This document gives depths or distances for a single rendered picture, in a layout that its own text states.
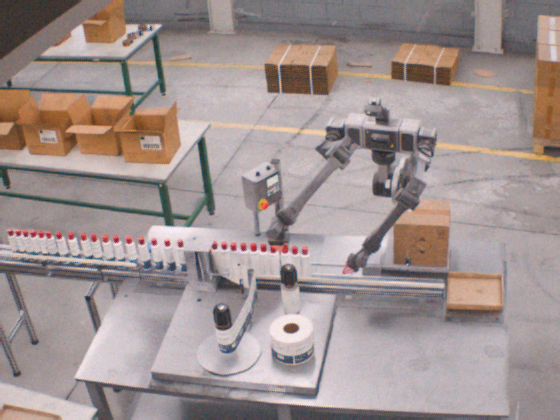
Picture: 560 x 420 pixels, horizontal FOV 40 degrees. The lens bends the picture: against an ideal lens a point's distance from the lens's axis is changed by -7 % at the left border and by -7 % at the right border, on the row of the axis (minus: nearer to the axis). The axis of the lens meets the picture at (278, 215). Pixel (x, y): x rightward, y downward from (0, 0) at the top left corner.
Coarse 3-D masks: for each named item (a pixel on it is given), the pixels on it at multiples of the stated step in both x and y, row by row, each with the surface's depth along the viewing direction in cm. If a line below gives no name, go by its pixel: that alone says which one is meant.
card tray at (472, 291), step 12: (456, 276) 427; (468, 276) 425; (480, 276) 424; (492, 276) 422; (456, 288) 420; (468, 288) 419; (480, 288) 418; (492, 288) 417; (456, 300) 412; (468, 300) 411; (480, 300) 410; (492, 300) 409
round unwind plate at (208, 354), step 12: (216, 336) 397; (252, 336) 395; (204, 348) 391; (216, 348) 390; (240, 348) 389; (252, 348) 388; (204, 360) 384; (216, 360) 383; (228, 360) 383; (240, 360) 382; (252, 360) 381; (216, 372) 376; (228, 372) 376
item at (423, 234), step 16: (416, 208) 433; (432, 208) 432; (448, 208) 431; (400, 224) 424; (416, 224) 422; (432, 224) 420; (448, 224) 419; (400, 240) 429; (416, 240) 427; (432, 240) 425; (448, 240) 425; (400, 256) 435; (416, 256) 433; (432, 256) 431
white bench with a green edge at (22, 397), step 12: (0, 384) 389; (0, 396) 382; (12, 396) 381; (24, 396) 381; (36, 396) 381; (48, 396) 381; (36, 408) 374; (48, 408) 374; (60, 408) 373; (72, 408) 373; (84, 408) 373; (96, 408) 373
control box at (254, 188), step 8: (256, 168) 411; (264, 168) 410; (272, 168) 410; (248, 176) 405; (264, 176) 405; (248, 184) 406; (256, 184) 402; (264, 184) 406; (248, 192) 409; (256, 192) 405; (264, 192) 409; (280, 192) 417; (248, 200) 412; (256, 200) 408; (264, 200) 411; (272, 200) 415; (256, 208) 410
